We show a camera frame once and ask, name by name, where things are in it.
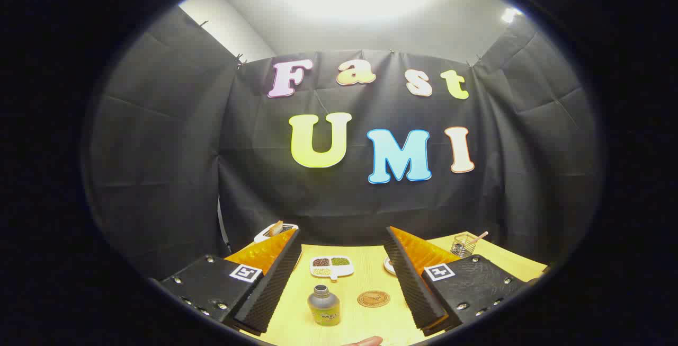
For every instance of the striped pink straw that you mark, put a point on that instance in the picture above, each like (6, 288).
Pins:
(479, 237)

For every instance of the silver green-label juice bottle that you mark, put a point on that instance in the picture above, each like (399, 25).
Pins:
(323, 309)

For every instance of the white oval plate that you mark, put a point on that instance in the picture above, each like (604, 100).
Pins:
(389, 266)

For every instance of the white divided bean dish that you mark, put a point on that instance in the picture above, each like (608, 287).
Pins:
(332, 266)

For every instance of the white toaster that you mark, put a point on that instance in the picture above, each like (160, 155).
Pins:
(262, 236)

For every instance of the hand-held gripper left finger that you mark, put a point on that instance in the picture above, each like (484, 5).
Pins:
(267, 293)

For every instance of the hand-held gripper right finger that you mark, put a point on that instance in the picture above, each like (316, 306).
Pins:
(418, 293)

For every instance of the round cork coaster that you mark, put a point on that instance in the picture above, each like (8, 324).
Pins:
(373, 299)

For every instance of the wooden table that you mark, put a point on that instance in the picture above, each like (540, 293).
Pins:
(371, 322)

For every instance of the toast slice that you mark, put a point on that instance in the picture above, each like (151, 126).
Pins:
(275, 228)

